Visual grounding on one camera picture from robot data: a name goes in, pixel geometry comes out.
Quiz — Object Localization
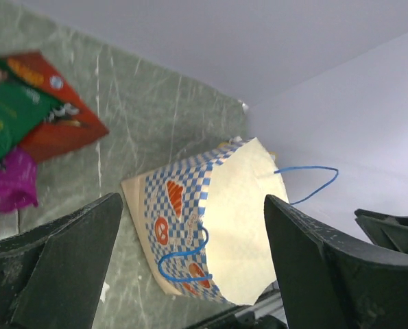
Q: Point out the white whiteboard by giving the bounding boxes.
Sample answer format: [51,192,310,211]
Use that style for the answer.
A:
[269,151,277,162]

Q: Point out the checkered paper bag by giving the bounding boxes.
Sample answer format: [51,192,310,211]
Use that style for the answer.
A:
[121,137,288,305]

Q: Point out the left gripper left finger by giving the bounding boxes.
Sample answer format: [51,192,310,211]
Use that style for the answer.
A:
[0,193,123,328]

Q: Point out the dark green snack bag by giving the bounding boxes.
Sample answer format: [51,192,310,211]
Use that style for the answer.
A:
[0,58,64,159]

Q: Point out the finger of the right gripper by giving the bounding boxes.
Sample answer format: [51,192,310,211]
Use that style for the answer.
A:
[355,209,408,254]

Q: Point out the magenta snack packet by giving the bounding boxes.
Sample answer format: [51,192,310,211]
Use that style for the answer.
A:
[0,147,38,213]

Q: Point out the red snack packet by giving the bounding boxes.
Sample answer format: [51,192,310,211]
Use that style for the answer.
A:
[3,51,109,163]

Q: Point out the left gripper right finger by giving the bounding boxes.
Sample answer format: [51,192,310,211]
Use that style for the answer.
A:
[264,195,408,328]

